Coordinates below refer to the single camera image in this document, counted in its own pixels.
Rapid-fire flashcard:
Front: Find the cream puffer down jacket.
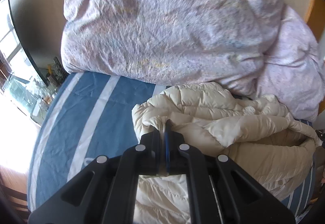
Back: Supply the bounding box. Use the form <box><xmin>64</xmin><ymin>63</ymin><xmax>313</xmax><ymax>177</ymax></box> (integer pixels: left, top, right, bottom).
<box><xmin>132</xmin><ymin>82</ymin><xmax>321</xmax><ymax>216</ymax></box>

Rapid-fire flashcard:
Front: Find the blue white striped bedsheet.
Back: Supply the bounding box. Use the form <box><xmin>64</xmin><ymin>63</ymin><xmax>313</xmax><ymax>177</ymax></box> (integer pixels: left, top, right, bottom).
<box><xmin>27</xmin><ymin>72</ymin><xmax>317</xmax><ymax>217</ymax></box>

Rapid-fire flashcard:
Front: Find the dark wooden chair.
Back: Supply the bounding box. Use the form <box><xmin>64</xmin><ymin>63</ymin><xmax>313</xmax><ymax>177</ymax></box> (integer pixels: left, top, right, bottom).
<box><xmin>1</xmin><ymin>179</ymin><xmax>30</xmax><ymax>224</ymax></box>

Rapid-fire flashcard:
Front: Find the cluttered glass side table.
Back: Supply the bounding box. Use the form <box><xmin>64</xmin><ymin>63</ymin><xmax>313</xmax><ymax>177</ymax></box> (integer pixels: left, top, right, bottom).
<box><xmin>4</xmin><ymin>57</ymin><xmax>68</xmax><ymax>126</ymax></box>

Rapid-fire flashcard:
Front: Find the pink floral pillow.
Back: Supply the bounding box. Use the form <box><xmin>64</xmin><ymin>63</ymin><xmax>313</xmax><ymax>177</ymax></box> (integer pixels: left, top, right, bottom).
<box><xmin>256</xmin><ymin>5</ymin><xmax>324</xmax><ymax>122</ymax></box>

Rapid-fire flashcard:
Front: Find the pink floral duvet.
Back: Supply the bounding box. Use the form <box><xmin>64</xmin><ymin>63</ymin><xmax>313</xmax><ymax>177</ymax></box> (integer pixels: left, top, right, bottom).
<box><xmin>61</xmin><ymin>0</ymin><xmax>284</xmax><ymax>95</ymax></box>

